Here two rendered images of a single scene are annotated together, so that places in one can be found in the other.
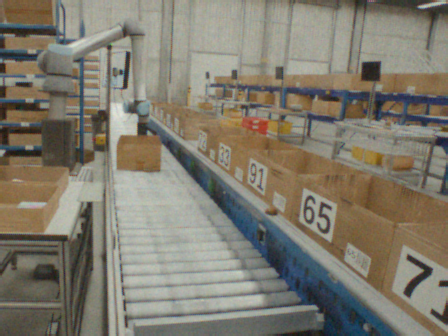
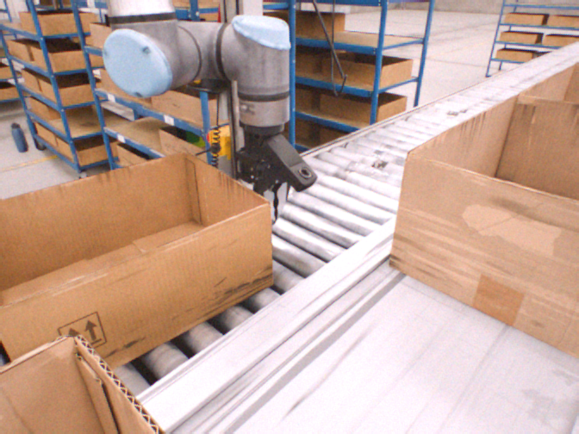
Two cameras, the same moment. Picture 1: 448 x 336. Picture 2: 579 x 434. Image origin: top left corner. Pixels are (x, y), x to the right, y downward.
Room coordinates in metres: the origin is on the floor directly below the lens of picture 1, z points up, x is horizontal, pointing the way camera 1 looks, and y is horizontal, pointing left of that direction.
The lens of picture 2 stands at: (2.17, -0.49, 1.24)
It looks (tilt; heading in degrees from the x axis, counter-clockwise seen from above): 31 degrees down; 53
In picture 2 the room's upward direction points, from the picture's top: straight up
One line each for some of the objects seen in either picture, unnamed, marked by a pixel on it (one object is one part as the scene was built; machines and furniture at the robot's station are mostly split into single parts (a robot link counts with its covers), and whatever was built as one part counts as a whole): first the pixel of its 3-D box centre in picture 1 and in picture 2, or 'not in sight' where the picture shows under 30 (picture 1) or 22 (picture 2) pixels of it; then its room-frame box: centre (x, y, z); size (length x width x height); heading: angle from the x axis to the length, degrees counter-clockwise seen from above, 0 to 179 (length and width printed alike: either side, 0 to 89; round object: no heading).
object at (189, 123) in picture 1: (195, 126); (561, 199); (2.78, -0.32, 0.97); 0.39 x 0.29 x 0.17; 9
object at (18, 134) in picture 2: not in sight; (19, 135); (2.34, 3.34, 0.12); 0.15 x 0.09 x 0.24; 97
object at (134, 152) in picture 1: (139, 151); (128, 251); (2.29, 0.12, 0.83); 0.39 x 0.29 x 0.17; 3
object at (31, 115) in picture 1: (34, 114); not in sight; (2.94, 1.11, 0.99); 0.40 x 0.30 x 0.10; 96
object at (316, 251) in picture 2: not in sight; (293, 235); (2.65, 0.12, 0.72); 0.52 x 0.05 x 0.05; 99
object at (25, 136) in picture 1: (35, 136); (208, 96); (2.94, 1.10, 0.79); 0.40 x 0.30 x 0.10; 100
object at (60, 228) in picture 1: (27, 192); not in sight; (1.61, 0.66, 0.74); 1.00 x 0.58 x 0.03; 6
